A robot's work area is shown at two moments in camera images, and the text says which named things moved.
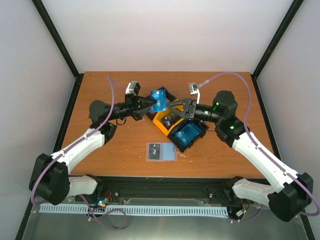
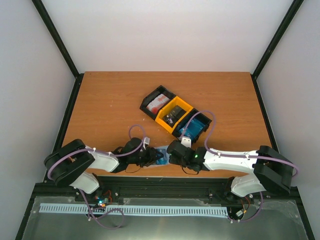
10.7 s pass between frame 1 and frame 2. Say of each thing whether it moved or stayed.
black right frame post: stayed
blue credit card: moved
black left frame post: stayed
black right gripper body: moved
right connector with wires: stayed
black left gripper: moved
